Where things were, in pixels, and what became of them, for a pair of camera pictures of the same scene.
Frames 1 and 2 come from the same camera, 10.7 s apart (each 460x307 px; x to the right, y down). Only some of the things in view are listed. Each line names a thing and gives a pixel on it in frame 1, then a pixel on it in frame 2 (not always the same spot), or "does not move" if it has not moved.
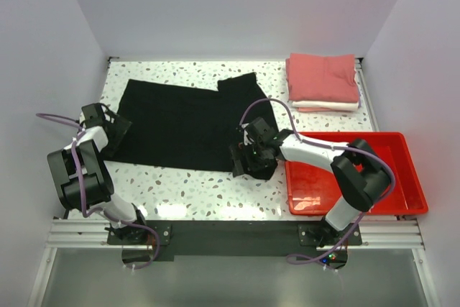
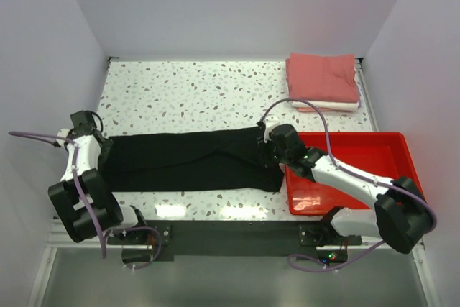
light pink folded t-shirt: [313, 109] does not move
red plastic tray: [310, 190] does not move
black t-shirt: [190, 128] -> [227, 159]
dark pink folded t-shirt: [321, 78] does not move
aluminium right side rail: [366, 94] does not move
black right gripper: [237, 152] -> [272, 141]
